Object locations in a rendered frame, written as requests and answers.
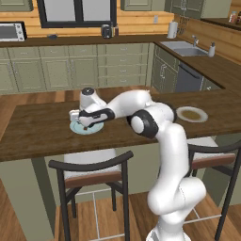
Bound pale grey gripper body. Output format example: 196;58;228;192
69;109;96;129

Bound light blue plate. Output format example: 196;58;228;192
69;118;105;137

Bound long green lower cupboard run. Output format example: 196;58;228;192
0;42;155;96

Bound black stool with white cushion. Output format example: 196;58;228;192
185;137;241;241
48;148;135;241

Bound short green lower cupboard run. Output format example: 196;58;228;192
151;44;181;94

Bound black framed window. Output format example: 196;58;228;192
36;0;118;29

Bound white plate with brown centre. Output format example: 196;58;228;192
175;105;209;124

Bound dark grey dishwasher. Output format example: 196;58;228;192
174;60;205;93

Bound small green upper cupboard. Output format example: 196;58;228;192
0;0;34;13

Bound steel sink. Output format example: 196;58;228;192
159;40;210;57

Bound white paper towel roll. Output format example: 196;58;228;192
167;21;179;40

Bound steel tap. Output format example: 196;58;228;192
191;34;201;48

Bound white soap dispenser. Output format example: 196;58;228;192
207;40;217;58

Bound large green corner upper cupboard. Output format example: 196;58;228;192
164;0;233;20

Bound spice jars on shelf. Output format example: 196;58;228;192
228;10;241;26

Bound hanging kitchen tools rail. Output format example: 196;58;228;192
178;14;190;36

